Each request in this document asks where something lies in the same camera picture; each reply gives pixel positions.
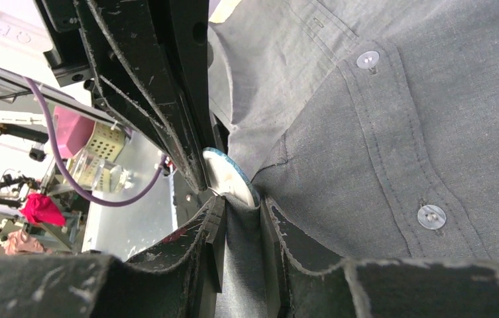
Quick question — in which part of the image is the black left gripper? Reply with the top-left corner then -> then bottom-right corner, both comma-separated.
33,0 -> 223,192

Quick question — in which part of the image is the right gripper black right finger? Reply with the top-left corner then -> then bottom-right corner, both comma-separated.
260,197 -> 499,317

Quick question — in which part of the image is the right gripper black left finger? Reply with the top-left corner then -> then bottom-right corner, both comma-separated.
0,197 -> 226,317

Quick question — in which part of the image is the round portrait pin badge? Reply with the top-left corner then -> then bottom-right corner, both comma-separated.
202,147 -> 260,208

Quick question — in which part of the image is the grey button shirt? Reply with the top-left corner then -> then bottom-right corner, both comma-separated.
208,1 -> 499,317

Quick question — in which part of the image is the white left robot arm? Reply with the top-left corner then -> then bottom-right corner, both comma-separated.
0,1 -> 216,191

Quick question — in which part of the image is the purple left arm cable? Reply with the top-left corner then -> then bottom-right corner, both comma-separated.
23,76 -> 169,208

